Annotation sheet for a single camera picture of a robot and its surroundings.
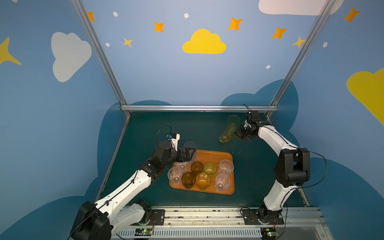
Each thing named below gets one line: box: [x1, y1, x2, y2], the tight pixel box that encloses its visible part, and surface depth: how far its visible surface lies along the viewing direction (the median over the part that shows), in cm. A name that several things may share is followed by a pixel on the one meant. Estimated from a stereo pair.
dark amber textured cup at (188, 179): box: [181, 172, 196, 190], surface depth 83 cm
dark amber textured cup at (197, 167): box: [191, 161, 204, 176], surface depth 87 cm
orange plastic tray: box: [169, 150, 235, 195], surface depth 87 cm
